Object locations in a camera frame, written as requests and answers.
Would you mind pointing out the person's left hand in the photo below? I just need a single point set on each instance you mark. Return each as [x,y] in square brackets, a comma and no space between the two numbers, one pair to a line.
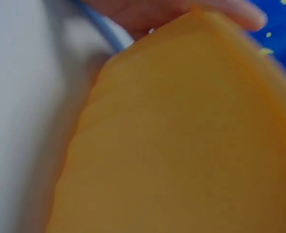
[157,12]

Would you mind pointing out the person's left fingers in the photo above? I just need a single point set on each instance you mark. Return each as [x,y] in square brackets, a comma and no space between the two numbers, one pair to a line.
[232,9]

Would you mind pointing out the orange soft sheet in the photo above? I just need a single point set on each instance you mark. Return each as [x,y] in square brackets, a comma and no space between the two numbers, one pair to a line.
[177,136]

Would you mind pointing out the light blue curved strip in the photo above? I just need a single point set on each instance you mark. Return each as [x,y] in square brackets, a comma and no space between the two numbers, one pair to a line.
[106,26]

